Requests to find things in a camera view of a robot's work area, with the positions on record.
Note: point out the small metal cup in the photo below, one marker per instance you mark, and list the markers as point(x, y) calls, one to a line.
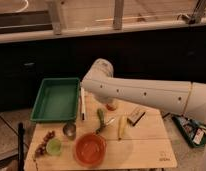
point(69, 130)

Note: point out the white marker pen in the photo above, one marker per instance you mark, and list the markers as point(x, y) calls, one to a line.
point(83, 107)

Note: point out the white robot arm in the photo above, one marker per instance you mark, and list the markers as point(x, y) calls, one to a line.
point(178, 97)

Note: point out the wooden block brush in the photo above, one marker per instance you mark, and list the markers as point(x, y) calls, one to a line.
point(135, 116)

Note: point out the red apple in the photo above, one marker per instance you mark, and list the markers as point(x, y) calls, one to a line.
point(111, 106)

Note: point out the green box of items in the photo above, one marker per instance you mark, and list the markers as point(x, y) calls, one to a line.
point(193, 132)

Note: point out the orange plastic bowl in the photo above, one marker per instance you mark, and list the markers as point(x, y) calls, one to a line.
point(89, 150)

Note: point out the dark grape bunch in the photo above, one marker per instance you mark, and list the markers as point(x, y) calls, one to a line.
point(41, 148)

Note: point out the small green cup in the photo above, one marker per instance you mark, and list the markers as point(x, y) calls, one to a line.
point(53, 147)

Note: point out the yellow banana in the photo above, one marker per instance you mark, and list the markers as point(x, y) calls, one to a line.
point(121, 126)

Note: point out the green plastic tray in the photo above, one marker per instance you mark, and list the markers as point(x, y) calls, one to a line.
point(56, 101)

